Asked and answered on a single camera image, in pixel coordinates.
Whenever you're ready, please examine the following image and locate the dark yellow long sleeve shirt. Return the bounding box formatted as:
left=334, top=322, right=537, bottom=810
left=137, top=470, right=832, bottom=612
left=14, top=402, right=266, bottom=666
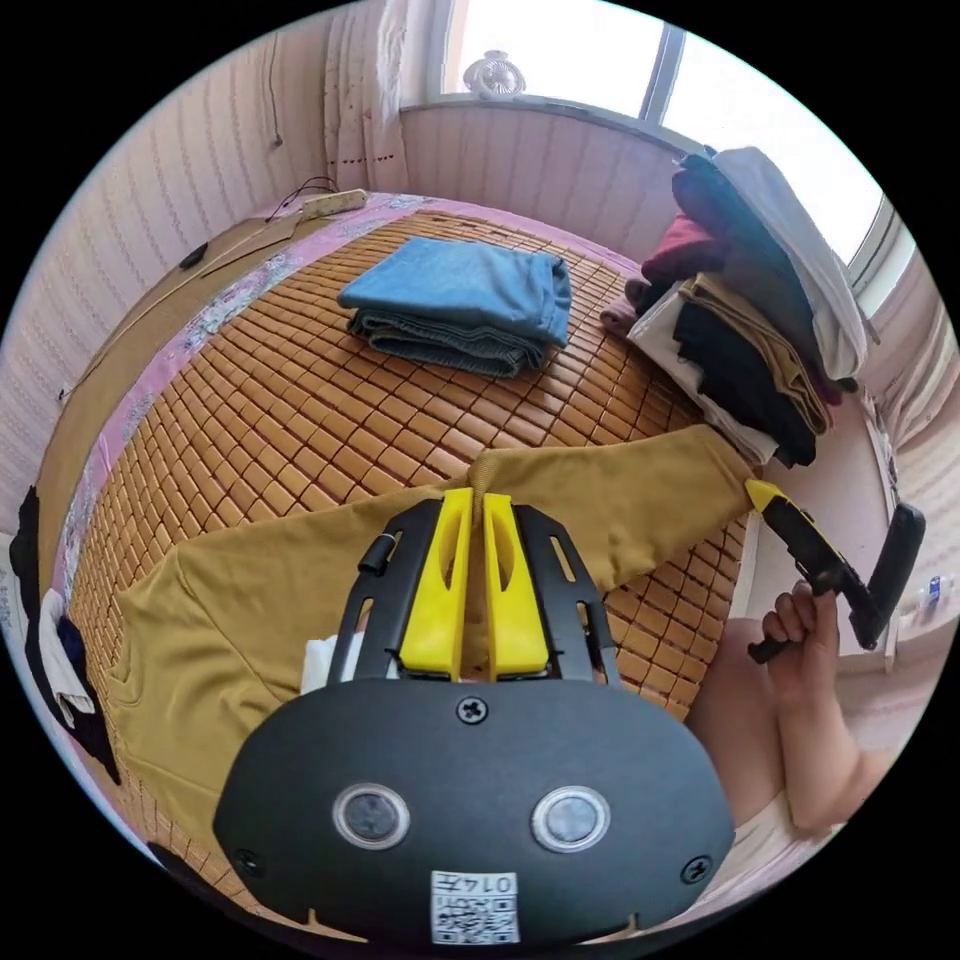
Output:
left=112, top=423, right=756, bottom=864

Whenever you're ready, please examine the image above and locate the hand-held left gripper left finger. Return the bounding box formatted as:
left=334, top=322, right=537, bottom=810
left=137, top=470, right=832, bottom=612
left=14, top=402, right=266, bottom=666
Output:
left=397, top=487, right=475, bottom=674

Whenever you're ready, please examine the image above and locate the dark pile of clothes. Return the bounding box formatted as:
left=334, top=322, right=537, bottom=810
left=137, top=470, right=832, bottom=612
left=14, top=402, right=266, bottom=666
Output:
left=8, top=485, right=123, bottom=787

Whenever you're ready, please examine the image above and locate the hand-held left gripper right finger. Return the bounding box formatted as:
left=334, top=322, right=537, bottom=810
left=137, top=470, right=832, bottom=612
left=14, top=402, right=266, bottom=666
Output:
left=482, top=492, right=553, bottom=678

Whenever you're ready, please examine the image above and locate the person's right forearm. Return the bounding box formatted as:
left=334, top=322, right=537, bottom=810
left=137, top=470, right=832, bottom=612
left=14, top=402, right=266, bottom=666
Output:
left=775, top=689, right=890, bottom=835

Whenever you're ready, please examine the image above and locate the small white fan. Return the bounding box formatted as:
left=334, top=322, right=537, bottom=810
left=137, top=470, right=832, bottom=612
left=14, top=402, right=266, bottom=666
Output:
left=460, top=48, right=527, bottom=103

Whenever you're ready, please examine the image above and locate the pale pink curtain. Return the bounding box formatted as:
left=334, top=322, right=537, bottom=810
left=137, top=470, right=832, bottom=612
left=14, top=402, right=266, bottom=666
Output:
left=322, top=0, right=412, bottom=198

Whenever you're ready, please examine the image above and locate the white power strip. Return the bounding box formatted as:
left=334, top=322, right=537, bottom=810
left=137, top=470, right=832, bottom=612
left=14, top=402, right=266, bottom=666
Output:
left=298, top=188, right=370, bottom=223

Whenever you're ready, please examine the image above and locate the bed with woven mat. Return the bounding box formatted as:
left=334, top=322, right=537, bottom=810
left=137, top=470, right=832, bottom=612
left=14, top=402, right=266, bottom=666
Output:
left=35, top=191, right=774, bottom=886

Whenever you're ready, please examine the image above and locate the folded blue pile of clothes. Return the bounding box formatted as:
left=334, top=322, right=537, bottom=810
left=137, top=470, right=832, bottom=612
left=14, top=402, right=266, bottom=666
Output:
left=336, top=236, right=573, bottom=380

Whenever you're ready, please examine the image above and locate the window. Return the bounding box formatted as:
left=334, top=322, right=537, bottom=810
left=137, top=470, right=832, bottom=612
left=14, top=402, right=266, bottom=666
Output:
left=425, top=0, right=925, bottom=320

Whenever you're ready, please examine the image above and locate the tall mixed pile of clothes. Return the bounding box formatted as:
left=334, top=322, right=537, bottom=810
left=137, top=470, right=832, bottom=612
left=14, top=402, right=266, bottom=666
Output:
left=599, top=146, right=873, bottom=471

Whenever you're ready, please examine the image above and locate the person's body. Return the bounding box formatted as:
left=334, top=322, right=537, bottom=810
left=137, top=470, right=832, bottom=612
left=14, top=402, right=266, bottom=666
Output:
left=683, top=614, right=853, bottom=909

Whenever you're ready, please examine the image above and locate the person's right hand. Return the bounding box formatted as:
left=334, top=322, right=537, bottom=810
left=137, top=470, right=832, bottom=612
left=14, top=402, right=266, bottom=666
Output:
left=760, top=580, right=842, bottom=708

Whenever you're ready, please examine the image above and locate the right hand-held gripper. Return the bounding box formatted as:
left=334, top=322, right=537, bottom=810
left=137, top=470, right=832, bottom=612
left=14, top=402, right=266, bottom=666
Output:
left=743, top=479, right=865, bottom=666

